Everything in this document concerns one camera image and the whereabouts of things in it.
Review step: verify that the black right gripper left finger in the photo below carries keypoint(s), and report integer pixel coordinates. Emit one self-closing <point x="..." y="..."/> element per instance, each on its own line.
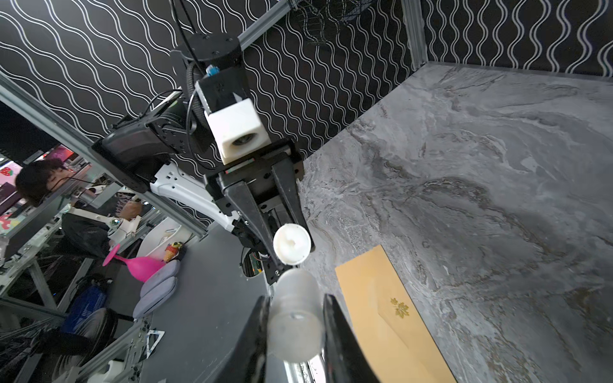
<point x="247" y="362"/>

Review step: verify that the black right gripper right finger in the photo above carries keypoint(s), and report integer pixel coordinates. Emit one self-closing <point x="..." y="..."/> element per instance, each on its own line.
<point x="343" y="358"/>

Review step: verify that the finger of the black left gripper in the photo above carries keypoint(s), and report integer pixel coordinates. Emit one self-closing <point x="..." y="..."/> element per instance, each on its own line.
<point x="284" y="174"/>
<point x="254" y="227"/>

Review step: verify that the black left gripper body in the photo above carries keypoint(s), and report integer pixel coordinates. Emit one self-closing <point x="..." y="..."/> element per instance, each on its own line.
<point x="257" y="165"/>

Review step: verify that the brown paper envelope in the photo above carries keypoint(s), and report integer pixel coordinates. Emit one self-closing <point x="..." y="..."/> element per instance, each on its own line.
<point x="386" y="323"/>

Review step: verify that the white glue stick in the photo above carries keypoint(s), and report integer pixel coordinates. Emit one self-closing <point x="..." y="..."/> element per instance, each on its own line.
<point x="292" y="244"/>

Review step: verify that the translucent glue stick cap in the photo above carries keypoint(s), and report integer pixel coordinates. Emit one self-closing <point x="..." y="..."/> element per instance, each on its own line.
<point x="295" y="323"/>

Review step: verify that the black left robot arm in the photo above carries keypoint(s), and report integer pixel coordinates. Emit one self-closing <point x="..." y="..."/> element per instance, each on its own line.
<point x="206" y="147"/>

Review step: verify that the white storage tray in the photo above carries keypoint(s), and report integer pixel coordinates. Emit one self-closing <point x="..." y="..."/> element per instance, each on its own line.
<point x="166" y="232"/>

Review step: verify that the grey padded cushion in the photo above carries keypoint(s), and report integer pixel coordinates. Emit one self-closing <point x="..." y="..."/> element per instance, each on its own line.
<point x="153" y="295"/>
<point x="168" y="271"/>

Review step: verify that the pink plastic object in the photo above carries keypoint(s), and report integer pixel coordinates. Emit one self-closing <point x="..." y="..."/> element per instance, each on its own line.
<point x="141" y="268"/>

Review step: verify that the person at desk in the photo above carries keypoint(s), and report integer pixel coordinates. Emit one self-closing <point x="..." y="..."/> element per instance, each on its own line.
<point x="36" y="182"/>

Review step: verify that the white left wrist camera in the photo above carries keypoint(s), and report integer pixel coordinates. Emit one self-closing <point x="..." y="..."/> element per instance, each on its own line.
<point x="230" y="113"/>

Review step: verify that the black wire basket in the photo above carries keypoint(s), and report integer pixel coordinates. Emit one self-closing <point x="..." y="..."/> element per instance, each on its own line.
<point x="321" y="21"/>

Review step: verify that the aluminium frame corner post left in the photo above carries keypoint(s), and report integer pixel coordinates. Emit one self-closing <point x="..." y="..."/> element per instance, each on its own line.
<point x="414" y="24"/>

